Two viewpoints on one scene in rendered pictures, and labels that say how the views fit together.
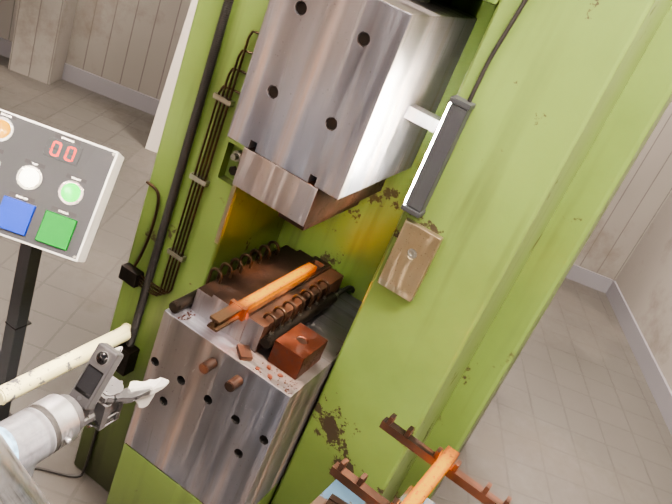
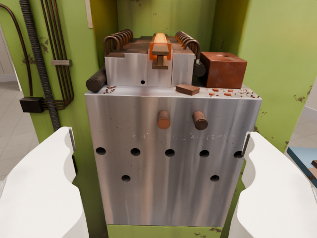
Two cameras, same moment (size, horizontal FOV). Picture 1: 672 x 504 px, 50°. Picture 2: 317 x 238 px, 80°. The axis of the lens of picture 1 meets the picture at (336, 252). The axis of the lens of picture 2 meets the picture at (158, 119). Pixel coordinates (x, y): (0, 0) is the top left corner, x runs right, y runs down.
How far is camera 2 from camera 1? 138 cm
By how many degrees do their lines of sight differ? 17
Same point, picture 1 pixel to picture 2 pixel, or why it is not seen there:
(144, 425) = (117, 205)
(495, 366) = not seen: hidden behind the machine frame
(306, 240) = (138, 33)
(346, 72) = not seen: outside the picture
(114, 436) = (87, 214)
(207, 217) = (70, 5)
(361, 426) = (266, 108)
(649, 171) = not seen: hidden behind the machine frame
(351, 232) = (167, 8)
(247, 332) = (177, 71)
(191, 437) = (164, 190)
